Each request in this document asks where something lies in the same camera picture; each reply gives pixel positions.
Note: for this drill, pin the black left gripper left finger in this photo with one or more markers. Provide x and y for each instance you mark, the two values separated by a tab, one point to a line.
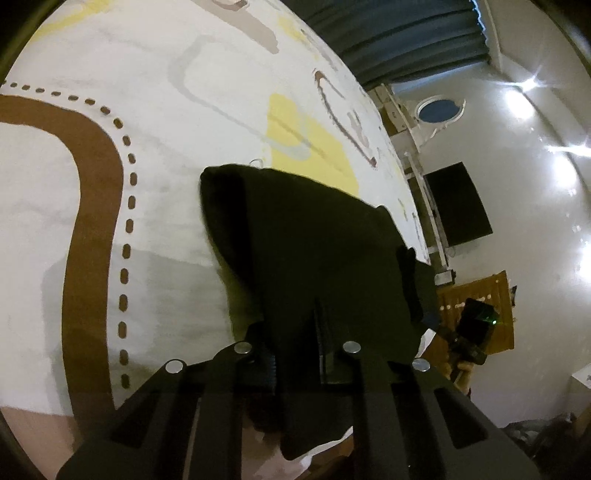
184	422

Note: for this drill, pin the patterned white bed sheet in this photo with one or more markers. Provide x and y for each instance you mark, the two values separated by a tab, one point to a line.
110	111

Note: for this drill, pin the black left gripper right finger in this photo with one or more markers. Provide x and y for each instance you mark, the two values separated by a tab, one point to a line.
414	424

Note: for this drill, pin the black pants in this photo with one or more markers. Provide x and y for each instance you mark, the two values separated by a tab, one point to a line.
318	268

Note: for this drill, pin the black flat screen television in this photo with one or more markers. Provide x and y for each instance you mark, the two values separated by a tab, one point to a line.
459	206

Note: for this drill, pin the white vanity dresser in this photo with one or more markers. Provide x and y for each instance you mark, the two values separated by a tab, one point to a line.
409	138

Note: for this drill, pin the dark blue curtain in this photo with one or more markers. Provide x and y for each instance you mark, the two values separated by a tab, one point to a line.
392	41

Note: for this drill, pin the wooden door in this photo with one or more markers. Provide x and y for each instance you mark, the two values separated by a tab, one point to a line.
493	290

